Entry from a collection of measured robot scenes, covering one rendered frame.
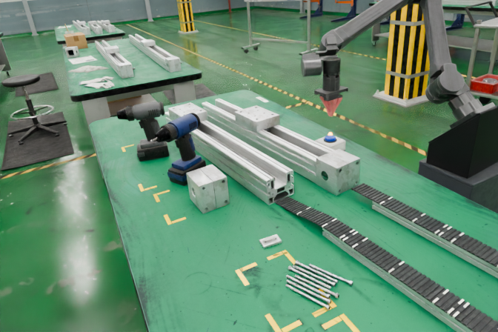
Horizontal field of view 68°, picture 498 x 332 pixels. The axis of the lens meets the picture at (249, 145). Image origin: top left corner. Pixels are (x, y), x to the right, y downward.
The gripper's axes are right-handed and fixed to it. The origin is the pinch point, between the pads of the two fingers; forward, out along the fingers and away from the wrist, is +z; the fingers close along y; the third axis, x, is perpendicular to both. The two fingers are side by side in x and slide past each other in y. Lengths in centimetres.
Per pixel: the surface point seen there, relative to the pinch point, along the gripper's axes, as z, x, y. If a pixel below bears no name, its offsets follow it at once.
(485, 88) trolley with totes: 63, -72, -264
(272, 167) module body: 8.6, 5.2, 29.8
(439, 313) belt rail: 15, 64, 33
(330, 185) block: 13.5, 18.9, 17.9
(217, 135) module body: 9.6, -30.9, 30.0
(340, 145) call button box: 11.2, 4.1, -1.1
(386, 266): 13, 51, 33
